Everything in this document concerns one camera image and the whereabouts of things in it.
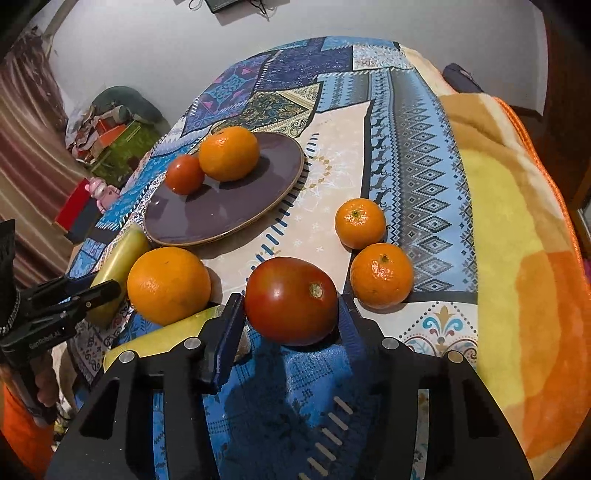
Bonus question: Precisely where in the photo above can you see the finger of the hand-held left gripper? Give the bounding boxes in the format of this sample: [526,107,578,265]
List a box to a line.
[19,275,93,311]
[25,281,122,329]

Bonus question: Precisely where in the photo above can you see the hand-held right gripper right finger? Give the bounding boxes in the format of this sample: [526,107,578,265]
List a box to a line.
[339,294,536,480]

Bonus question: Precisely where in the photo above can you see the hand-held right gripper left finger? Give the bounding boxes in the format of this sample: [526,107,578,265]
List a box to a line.
[44,293,245,480]

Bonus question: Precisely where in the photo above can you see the large red tomato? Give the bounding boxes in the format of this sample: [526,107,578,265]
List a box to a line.
[244,257,339,347]

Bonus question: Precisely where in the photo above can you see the person's left hand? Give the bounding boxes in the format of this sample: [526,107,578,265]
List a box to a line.
[36,357,60,409]

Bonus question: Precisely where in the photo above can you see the yellow-green banana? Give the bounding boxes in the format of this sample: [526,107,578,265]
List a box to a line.
[102,305,252,373]
[88,225,152,326]

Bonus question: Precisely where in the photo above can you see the small mandarin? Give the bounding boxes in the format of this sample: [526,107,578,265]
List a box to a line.
[335,198,387,250]
[350,243,414,310]

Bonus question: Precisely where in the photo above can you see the large orange with dimpled skin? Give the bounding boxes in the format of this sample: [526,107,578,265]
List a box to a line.
[127,247,212,326]

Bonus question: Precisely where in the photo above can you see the dark blue box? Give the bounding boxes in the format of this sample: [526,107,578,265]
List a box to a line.
[65,203,103,244]

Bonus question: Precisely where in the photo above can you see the red box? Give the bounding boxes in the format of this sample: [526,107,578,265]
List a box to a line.
[54,179,95,230]

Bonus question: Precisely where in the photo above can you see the pink toy figure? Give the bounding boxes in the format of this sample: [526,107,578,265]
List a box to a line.
[88,178,122,214]

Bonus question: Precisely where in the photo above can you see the purple round plate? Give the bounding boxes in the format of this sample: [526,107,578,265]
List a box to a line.
[143,132,305,247]

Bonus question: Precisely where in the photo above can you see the brown striped curtain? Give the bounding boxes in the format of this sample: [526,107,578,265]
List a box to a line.
[0,28,89,287]

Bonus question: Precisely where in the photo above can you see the small red tomato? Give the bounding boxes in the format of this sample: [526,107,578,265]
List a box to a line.
[165,154,206,195]

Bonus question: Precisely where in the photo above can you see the green patterned bag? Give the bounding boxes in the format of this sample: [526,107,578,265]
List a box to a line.
[95,121,162,180]

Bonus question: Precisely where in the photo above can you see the large orange with smooth skin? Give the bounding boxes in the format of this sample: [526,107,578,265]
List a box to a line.
[198,126,260,182]

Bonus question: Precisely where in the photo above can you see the blue patchwork printed tablecloth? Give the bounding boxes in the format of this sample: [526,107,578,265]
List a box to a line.
[60,36,481,480]

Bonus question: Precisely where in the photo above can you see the orange and yellow fleece blanket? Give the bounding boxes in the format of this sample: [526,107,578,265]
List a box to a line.
[397,44,591,480]

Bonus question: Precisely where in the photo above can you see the grey-green cushion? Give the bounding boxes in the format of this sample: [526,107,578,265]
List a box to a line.
[91,86,164,123]

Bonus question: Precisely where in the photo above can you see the dark blue pillow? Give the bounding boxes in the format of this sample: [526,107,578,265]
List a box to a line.
[442,63,484,93]

